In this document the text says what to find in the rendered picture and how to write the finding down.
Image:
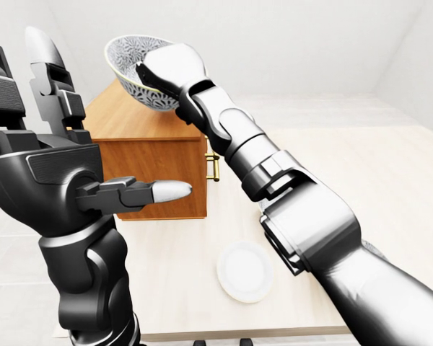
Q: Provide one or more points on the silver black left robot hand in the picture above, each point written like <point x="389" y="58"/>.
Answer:
<point x="47" y="180"/>

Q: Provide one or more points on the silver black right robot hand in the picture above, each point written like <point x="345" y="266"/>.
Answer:
<point x="177" y="65"/>

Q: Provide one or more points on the patterned black white bowl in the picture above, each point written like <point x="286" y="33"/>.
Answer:
<point x="375" y="249"/>
<point x="126" y="54"/>
<point x="262" y="206"/>

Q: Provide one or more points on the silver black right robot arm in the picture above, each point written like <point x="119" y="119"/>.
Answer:
<point x="310" y="223"/>

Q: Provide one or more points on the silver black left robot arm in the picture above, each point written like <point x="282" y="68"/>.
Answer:
<point x="94" y="288"/>

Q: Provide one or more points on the wooden cabinet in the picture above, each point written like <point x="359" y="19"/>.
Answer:
<point x="144" y="166"/>

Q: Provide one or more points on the white plate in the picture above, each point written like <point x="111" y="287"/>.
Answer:
<point x="243" y="272"/>

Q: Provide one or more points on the small dark shape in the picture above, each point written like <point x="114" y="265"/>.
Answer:
<point x="244" y="342"/>
<point x="199" y="342"/>

